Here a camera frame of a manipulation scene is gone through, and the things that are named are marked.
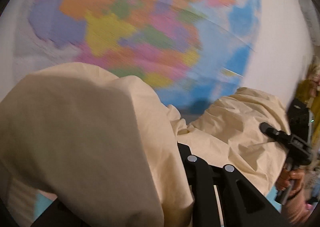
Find person's right forearm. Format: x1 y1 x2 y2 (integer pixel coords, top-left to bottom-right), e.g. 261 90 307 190
281 187 317 225

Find teal and grey bedsheet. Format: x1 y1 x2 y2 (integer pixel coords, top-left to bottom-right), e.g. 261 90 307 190
35 189 283 220

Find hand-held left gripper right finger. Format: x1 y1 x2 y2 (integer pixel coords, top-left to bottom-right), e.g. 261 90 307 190
177 142 290 227

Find cream jacket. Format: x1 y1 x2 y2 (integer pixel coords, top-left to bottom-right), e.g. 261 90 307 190
0 62 292 227

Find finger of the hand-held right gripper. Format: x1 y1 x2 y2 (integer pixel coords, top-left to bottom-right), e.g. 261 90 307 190
260 122 293 146

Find colourful wall map poster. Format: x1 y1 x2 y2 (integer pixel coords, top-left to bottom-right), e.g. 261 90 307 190
15 0 262 115

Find yellow-green sweater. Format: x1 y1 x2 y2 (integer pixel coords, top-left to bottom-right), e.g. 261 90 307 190
297 78 320 108

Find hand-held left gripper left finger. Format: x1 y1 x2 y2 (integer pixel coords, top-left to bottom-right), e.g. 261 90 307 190
31 197 84 227

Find person's right hand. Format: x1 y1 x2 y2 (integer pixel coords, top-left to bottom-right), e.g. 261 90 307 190
276 164 305 200

